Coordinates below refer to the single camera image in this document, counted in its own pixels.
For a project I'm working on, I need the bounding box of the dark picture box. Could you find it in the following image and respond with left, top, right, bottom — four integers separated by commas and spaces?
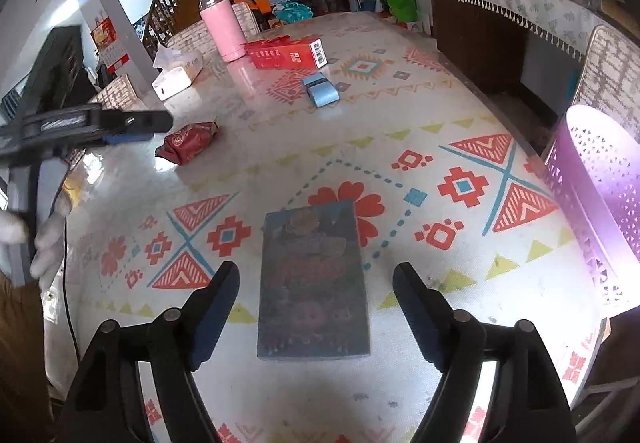
257, 200, 371, 361

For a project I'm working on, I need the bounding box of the long red box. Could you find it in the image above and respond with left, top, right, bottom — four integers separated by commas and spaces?
245, 35, 328, 70

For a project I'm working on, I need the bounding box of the white gloved left hand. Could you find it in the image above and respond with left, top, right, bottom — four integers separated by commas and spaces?
0, 190, 73, 293

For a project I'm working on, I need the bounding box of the crumpled red wrapper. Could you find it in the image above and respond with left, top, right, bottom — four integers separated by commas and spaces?
155, 122, 218, 166

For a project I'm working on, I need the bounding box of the white tissue pack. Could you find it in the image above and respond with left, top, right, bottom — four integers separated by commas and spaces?
152, 44, 204, 101

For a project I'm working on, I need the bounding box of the far chair patterned cover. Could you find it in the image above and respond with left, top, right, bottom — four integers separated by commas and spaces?
166, 1, 260, 62

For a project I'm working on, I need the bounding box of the pink thermos bottle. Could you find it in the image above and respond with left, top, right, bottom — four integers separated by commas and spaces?
198, 0, 246, 63

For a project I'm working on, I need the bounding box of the purple plastic waste basket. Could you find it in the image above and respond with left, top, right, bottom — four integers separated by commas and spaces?
544, 104, 639, 317

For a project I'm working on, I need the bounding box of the patterned tablecloth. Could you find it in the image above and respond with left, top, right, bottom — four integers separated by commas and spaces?
67, 14, 601, 442

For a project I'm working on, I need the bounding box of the small light blue box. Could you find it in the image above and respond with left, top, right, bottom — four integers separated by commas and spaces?
300, 73, 340, 108

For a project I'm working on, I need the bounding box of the dark wooden sideboard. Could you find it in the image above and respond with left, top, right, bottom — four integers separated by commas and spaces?
432, 0, 528, 94

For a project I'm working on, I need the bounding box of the chair with patterned cover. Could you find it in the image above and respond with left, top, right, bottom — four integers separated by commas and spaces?
572, 24, 640, 141

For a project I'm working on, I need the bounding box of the green plastic basket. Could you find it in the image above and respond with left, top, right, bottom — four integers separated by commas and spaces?
386, 0, 418, 23

